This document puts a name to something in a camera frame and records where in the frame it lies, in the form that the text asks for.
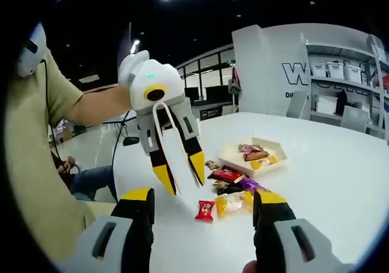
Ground person's blue jeans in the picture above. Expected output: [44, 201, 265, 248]
[69, 165, 118, 201]

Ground black cable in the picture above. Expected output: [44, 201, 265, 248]
[110, 111, 138, 201]

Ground grey metal shelf rack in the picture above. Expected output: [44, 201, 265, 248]
[300, 32, 389, 140]

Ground person in beige shirt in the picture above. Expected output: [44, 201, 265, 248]
[4, 46, 119, 261]

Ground white worn neck device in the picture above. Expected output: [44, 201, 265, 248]
[16, 22, 48, 78]

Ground cream hexagonal food container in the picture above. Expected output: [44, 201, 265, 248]
[217, 134, 289, 176]

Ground grey counter with sign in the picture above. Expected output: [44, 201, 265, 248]
[199, 102, 235, 122]

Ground black monitor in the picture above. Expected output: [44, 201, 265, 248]
[205, 86, 230, 102]

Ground red chocolate bar packet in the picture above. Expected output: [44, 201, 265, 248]
[208, 166, 246, 184]

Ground yellow cake packet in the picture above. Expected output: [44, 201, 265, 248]
[215, 191, 255, 219]
[250, 156, 279, 171]

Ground grey bag with red strap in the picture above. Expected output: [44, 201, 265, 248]
[228, 65, 243, 97]

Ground black snack packet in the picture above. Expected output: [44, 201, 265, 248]
[216, 185, 244, 196]

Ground brown purple-label snack bar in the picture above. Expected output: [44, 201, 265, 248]
[238, 143, 264, 153]

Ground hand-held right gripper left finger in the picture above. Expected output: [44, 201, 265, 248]
[57, 187, 156, 273]

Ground white food tongs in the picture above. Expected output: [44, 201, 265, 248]
[151, 102, 204, 196]

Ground black canister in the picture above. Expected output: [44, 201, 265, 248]
[336, 89, 348, 116]

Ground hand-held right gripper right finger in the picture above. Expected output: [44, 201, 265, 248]
[252, 189, 356, 273]

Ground long purple snack bar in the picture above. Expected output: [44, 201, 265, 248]
[238, 176, 272, 195]

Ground grey chair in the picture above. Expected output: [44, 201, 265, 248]
[339, 105, 370, 133]
[287, 90, 311, 119]

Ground small red candy packet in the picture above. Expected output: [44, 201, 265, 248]
[194, 199, 217, 223]

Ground group of white storage bins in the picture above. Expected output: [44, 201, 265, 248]
[309, 58, 389, 116]

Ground brown red snack bar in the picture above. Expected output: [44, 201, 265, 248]
[242, 150, 270, 162]

